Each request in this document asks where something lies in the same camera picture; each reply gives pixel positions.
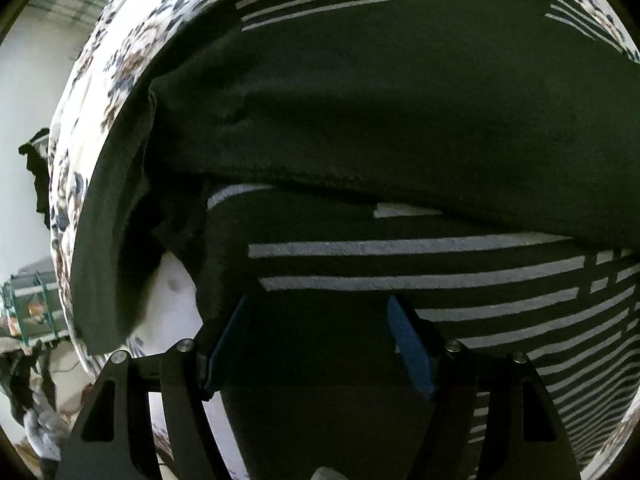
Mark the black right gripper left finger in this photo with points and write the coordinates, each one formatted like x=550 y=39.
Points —
x=113 y=437

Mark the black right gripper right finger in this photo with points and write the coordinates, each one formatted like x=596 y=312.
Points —
x=524 y=436

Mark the black white striped garment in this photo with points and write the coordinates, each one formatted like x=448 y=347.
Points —
x=477 y=160

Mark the black clothes pile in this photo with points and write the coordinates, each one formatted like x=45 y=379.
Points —
x=36 y=152

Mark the green wire rack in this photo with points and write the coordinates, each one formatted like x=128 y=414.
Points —
x=32 y=309

